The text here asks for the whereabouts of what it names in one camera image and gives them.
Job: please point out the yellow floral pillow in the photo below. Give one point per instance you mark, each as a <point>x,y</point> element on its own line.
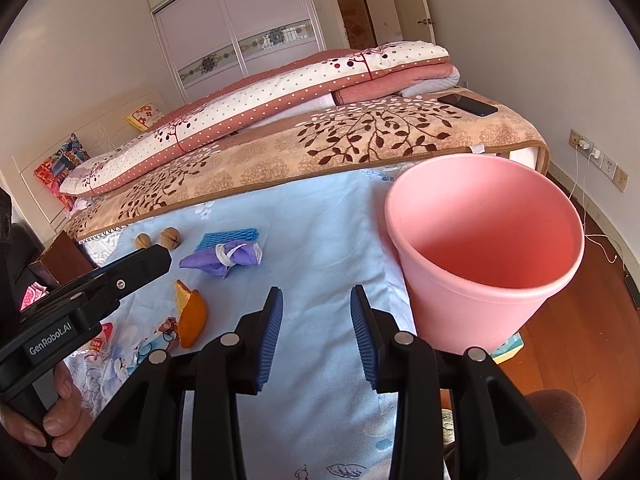
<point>145,116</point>

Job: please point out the purple face mask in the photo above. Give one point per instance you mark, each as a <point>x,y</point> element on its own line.
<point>210,262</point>

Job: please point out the pink cloth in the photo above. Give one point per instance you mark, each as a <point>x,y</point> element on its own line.
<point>32,297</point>

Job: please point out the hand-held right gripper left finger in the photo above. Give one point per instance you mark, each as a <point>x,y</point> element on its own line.
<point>267,350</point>

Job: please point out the white wall socket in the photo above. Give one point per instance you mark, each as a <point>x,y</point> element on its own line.
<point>609,165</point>

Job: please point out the black smartphone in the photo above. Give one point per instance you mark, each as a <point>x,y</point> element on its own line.
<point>470,105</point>

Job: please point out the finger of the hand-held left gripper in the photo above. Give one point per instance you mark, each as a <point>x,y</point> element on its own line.
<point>135,270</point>

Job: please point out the pink white dotted quilt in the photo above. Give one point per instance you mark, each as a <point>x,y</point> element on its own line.
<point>280,95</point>

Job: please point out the teal printed box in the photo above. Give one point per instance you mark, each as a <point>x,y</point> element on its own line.
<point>509,350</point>

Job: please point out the colourful patchwork pillow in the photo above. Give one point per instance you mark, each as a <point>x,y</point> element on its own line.
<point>57,162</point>

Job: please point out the brown walnut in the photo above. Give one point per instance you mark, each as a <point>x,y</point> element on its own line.
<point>144,240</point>
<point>170,237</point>

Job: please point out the cream wall socket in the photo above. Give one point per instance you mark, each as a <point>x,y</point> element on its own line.
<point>622,180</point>
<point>576,137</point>

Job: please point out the black flat device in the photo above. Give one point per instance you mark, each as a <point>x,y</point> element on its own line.
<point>632,294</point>

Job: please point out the beige leaf print blanket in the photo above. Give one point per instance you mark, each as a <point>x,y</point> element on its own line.
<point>375,130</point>

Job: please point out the white sliding door wardrobe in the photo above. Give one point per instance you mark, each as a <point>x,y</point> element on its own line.
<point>210,25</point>

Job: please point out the cream wooden bed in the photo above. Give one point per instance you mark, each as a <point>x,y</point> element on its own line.
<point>100,120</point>

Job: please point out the light blue floral cloth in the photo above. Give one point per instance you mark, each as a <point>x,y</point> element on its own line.
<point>310,240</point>

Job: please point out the orange peel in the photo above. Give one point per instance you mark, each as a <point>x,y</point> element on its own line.
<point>195,317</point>

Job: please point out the person's left hand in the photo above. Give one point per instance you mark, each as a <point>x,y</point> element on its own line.
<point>65,425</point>

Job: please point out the white charger plug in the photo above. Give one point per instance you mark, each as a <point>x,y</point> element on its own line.
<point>595,155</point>

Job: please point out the brown round stool seat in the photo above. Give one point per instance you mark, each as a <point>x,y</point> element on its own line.
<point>555,415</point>

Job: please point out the colourful cartoon wrapper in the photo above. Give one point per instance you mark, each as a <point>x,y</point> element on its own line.
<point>160,340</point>

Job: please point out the pink plastic bucket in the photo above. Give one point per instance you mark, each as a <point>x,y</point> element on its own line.
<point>480,240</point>

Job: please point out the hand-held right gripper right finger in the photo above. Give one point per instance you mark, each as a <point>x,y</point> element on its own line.
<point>362,345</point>

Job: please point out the blue foam net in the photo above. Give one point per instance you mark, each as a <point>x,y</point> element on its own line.
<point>227,239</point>

